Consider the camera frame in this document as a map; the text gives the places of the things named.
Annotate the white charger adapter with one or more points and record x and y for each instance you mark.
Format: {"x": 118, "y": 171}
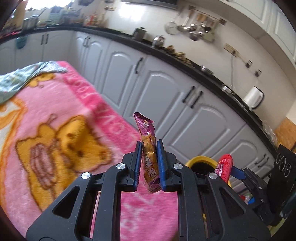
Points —
{"x": 229, "y": 89}

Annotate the wall power strip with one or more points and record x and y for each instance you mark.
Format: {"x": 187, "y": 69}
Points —
{"x": 231, "y": 50}

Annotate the window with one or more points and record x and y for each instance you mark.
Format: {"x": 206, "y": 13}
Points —
{"x": 41, "y": 4}

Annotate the white electric kettle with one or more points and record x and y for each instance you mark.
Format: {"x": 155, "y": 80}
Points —
{"x": 254, "y": 98}

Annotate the clear plastic bag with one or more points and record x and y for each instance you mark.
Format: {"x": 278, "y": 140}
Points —
{"x": 270, "y": 133}

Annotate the black countertop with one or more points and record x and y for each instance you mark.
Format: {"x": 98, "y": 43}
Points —
{"x": 210, "y": 82}

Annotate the condiment bottles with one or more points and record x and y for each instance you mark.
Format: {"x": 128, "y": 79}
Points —
{"x": 94, "y": 20}

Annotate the steel bowl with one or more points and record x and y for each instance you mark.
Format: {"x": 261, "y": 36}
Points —
{"x": 206, "y": 70}

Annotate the yellow rim trash bin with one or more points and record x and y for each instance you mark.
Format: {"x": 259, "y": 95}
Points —
{"x": 202, "y": 165}

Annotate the white cabinets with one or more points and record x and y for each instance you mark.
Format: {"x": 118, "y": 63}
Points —
{"x": 189, "y": 118}
{"x": 266, "y": 23}

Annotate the steel stock pot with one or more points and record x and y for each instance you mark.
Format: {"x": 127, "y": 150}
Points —
{"x": 30, "y": 23}

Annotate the light blue cloth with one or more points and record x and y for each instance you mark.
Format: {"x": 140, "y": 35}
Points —
{"x": 14, "y": 82}

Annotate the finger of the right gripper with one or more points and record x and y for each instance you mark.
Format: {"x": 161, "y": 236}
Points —
{"x": 237, "y": 173}
{"x": 250, "y": 200}

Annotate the hanging utensil set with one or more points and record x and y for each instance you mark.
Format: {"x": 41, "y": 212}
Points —
{"x": 200, "y": 26}

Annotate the teal hanging basket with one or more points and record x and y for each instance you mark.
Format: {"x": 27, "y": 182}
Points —
{"x": 21, "y": 42}

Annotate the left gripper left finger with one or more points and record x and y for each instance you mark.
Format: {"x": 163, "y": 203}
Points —
{"x": 131, "y": 174}

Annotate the black range hood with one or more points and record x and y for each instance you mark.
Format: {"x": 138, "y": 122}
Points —
{"x": 171, "y": 4}

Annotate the dark kettle pot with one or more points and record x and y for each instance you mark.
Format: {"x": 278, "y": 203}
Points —
{"x": 139, "y": 34}

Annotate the steel teapot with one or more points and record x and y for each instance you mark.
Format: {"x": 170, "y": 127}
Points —
{"x": 158, "y": 41}

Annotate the wire strainer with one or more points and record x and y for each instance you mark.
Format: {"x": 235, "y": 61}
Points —
{"x": 171, "y": 27}

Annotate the lower white cabinets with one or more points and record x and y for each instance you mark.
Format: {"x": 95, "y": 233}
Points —
{"x": 189, "y": 118}

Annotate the upper white cabinets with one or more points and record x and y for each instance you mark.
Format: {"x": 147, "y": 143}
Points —
{"x": 266, "y": 23}

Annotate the ginger roots pile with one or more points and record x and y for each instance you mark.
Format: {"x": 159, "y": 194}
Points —
{"x": 179, "y": 55}

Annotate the pink cartoon blanket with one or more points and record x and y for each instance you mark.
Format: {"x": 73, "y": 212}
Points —
{"x": 56, "y": 128}

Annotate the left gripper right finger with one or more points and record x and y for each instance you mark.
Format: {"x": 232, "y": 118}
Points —
{"x": 167, "y": 178}

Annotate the red tube package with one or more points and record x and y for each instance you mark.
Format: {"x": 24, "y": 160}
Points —
{"x": 224, "y": 166}

